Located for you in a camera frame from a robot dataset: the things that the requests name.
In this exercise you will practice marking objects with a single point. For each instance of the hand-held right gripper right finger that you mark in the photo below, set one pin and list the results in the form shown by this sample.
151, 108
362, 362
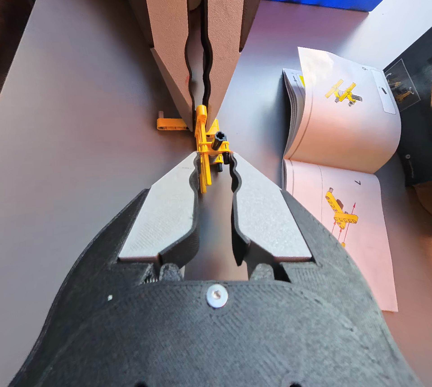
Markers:
266, 221

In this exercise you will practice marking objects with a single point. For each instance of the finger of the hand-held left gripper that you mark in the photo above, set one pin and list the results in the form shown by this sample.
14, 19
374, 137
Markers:
167, 22
224, 29

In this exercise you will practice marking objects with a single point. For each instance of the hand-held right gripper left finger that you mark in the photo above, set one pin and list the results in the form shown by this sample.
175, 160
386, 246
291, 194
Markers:
158, 221

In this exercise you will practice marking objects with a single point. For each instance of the yellow lego axle assembly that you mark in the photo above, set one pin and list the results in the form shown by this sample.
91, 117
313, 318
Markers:
205, 174

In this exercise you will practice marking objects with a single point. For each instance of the yellow lego beam with pins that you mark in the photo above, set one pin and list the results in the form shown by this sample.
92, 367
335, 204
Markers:
168, 123

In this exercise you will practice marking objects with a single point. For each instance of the open lego instruction booklet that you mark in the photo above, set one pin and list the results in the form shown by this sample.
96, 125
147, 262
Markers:
354, 130

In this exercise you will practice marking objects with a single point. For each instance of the black printed cardboard box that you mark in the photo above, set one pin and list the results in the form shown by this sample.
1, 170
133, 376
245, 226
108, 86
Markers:
415, 124

